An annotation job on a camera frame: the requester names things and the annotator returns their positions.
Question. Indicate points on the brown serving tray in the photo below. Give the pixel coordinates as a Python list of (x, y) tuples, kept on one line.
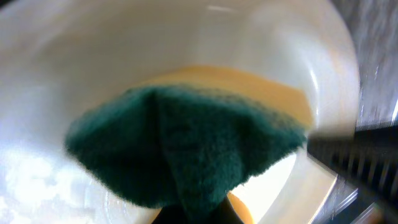
[(373, 28)]

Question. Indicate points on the white plate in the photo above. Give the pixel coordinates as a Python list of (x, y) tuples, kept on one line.
[(61, 58)]

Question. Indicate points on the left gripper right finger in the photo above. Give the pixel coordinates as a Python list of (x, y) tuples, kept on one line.
[(225, 214)]

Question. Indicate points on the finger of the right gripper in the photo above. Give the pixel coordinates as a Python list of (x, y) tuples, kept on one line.
[(368, 161)]

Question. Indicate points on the green and yellow sponge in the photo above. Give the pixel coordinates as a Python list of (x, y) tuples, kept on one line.
[(189, 137)]

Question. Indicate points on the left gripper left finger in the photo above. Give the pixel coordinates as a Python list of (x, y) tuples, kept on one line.
[(173, 214)]

